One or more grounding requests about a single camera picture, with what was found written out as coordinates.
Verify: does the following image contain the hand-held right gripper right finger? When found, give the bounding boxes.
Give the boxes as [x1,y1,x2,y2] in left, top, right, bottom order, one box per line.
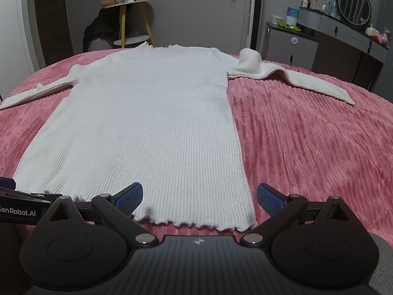
[239,183,366,248]

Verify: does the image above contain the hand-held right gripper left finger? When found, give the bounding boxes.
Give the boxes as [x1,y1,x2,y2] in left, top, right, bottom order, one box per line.
[36,182,159,249]

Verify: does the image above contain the white ribbed knit sweater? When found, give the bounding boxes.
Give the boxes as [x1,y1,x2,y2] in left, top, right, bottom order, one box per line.
[0,42,357,232]

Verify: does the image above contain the pink ribbed blanket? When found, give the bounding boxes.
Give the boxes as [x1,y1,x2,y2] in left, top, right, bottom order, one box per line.
[0,47,393,241]

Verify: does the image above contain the grey drawer cabinet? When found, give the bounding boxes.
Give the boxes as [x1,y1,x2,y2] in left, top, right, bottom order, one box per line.
[266,22,319,71]

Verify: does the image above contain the dark clothing pile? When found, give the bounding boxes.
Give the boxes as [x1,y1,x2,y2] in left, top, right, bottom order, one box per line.
[82,6,124,53]

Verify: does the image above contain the grey dressing table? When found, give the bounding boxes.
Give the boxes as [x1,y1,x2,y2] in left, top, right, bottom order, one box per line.
[298,6,389,94]

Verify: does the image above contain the round side table yellow legs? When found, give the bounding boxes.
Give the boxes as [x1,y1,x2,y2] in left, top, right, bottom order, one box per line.
[101,0,155,48]

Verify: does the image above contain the blue and white box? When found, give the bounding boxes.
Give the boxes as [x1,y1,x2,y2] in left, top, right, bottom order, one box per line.
[286,7,300,27]

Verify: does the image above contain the white tower fan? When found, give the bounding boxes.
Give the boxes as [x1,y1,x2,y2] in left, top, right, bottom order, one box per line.
[246,0,264,53]

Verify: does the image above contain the brown wooden door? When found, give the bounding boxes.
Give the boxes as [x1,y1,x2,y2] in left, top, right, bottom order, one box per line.
[34,0,75,66]

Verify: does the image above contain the pink plush toy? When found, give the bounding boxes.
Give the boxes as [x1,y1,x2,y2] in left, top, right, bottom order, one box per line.
[379,28,392,48]

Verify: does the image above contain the group of cosmetic bottles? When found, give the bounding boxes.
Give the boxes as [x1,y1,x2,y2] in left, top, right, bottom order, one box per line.
[301,0,340,19]

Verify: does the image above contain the round black framed mirror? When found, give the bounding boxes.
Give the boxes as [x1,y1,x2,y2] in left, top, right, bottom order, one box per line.
[336,0,372,27]

